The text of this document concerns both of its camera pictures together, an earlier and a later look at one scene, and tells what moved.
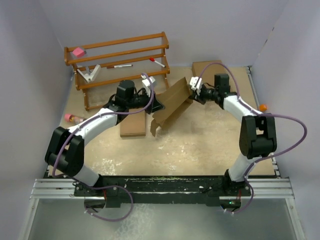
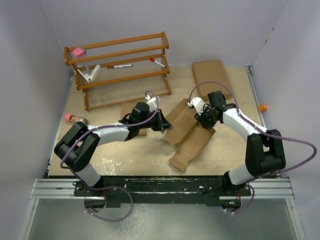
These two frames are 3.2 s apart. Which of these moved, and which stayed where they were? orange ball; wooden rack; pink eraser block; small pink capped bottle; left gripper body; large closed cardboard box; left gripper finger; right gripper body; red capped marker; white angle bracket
Moved: left gripper body; left gripper finger; right gripper body
Stayed: small pink capped bottle; pink eraser block; large closed cardboard box; white angle bracket; orange ball; red capped marker; wooden rack
